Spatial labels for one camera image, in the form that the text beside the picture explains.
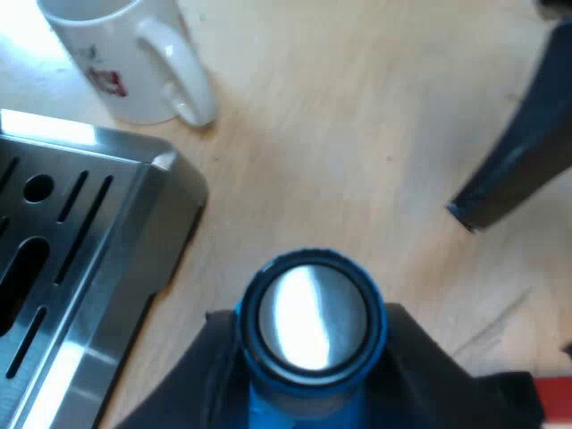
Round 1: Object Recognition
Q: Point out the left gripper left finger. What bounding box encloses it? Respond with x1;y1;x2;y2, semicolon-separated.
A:
111;309;254;429

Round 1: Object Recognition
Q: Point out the steel espresso machine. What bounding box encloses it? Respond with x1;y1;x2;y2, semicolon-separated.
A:
0;108;211;429

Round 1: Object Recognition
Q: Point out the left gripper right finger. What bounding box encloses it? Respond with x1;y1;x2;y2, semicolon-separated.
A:
357;301;497;429

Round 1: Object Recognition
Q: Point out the bright blue tamper steel top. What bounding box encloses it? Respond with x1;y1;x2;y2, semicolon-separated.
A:
233;247;389;429

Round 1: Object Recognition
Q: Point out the white mug red black print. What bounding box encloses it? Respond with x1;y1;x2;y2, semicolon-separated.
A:
36;0;219;128

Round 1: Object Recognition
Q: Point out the filter holder with red-ended handle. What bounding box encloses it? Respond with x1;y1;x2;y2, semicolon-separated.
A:
474;369;572;429

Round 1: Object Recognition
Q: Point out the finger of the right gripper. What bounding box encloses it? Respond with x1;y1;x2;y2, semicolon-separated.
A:
445;17;572;233

